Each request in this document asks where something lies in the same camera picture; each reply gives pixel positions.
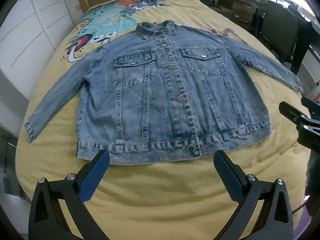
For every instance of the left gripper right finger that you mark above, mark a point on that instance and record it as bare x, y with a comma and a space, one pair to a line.
275, 218

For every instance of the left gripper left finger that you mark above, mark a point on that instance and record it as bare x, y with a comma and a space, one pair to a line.
46, 219

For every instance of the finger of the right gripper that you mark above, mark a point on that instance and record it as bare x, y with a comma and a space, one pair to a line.
308, 129
313, 107

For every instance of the blue denim jacket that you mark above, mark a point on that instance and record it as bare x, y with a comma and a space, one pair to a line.
162, 93

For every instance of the black garment on chair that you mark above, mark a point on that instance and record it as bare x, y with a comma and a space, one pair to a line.
306, 34

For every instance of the dark green chair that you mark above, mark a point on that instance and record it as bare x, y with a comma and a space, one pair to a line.
279, 29

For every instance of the yellow printed bed cover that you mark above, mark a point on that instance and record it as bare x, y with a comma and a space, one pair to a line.
183, 199

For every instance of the wooden drawer cabinet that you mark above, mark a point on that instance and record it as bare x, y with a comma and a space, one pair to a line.
239, 12

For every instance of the white wardrobe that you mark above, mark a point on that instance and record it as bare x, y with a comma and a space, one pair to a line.
30, 34

